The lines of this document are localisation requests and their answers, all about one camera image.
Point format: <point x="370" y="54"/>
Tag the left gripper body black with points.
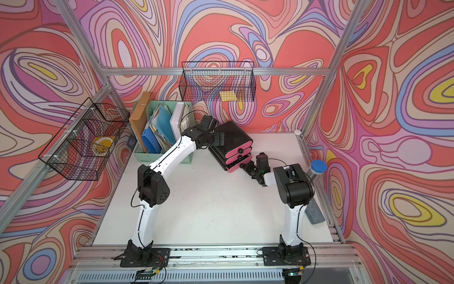
<point x="213" y="139"/>

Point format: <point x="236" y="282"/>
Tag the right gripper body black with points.
<point x="258" y="173"/>

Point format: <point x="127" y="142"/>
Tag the pink top drawer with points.
<point x="239" y="149"/>

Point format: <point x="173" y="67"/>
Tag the pink bottom drawer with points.
<point x="238" y="165"/>

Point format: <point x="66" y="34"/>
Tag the black drawer cabinet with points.
<point x="234" y="136"/>

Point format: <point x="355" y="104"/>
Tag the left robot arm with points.
<point x="153" y="189"/>

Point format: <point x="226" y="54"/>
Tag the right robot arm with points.
<point x="295" y="189"/>

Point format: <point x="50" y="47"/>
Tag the white binder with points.
<point x="175" y="119"/>

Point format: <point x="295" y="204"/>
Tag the teal plastic folder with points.
<point x="161" y="122"/>

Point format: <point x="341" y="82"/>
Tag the yellow sticky note pad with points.
<point x="227" y="96"/>

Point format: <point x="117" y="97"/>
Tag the green file organizer box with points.
<point x="147" y="158"/>

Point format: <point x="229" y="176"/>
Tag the blue folder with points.
<point x="150" y="141"/>

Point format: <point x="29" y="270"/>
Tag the blue capped clear tube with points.
<point x="317" y="168"/>

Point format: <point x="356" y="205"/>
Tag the brown cardboard folder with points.
<point x="139" y="118"/>

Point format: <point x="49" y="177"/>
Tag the grey eraser block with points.
<point x="313" y="213"/>

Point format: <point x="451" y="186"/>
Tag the yellow tape roll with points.
<point x="101" y="146"/>

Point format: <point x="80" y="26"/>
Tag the black wire basket back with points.
<point x="204" y="80"/>

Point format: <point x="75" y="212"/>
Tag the black wire basket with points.
<point x="70" y="155"/>
<point x="204" y="80"/>

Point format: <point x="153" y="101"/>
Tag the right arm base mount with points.
<point x="286" y="256"/>

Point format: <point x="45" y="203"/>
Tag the black wire basket left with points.
<point x="70" y="155"/>

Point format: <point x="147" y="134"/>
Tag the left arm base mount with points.
<point x="135" y="256"/>

